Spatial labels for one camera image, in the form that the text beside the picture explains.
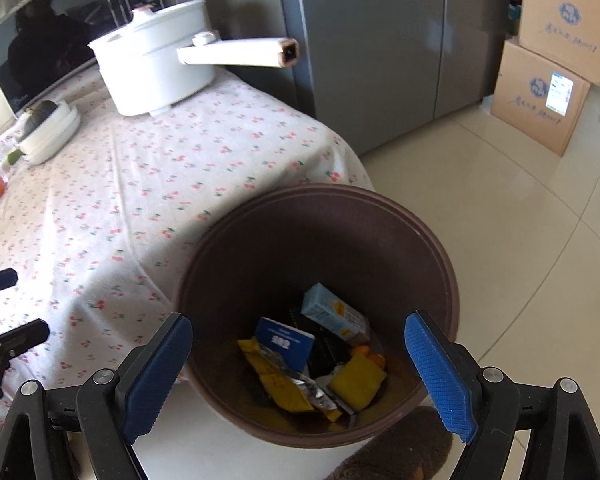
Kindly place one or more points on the yellow foil wrapper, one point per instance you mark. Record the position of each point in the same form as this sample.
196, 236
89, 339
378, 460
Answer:
280, 390

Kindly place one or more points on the dark blue box white label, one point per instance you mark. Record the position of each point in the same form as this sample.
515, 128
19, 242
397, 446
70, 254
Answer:
285, 342

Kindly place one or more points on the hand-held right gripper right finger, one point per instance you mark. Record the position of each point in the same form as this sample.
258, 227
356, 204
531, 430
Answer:
440, 375

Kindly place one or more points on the brown plastic bin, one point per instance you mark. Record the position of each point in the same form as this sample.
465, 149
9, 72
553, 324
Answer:
280, 240

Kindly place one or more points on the light blue milk carton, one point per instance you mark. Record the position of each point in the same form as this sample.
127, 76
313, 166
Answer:
330, 310

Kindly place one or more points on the grey refrigerator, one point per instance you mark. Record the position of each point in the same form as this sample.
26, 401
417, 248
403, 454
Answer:
370, 35

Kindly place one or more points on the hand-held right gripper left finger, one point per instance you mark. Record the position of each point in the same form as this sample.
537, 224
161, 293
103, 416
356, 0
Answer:
155, 375

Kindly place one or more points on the white electric pot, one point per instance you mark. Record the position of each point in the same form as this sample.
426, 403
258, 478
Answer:
150, 70

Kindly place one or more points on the brown cardboard box white label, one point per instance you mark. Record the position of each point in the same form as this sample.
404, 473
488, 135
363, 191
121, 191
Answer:
535, 105

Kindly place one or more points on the yellow green sponge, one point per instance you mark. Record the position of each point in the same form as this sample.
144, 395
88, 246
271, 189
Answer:
357, 380

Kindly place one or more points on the green pumpkin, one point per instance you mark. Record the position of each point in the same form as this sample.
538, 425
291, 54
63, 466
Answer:
40, 111

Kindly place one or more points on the black door microwave oven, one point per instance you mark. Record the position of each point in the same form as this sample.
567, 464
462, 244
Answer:
55, 45

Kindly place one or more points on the black plastic tray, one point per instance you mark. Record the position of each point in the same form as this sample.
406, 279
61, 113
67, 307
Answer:
330, 355

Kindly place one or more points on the small green fruit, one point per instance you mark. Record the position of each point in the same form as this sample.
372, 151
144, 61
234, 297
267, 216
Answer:
14, 156

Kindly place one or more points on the orange peel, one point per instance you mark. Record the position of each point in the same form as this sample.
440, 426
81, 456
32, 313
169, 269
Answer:
375, 359

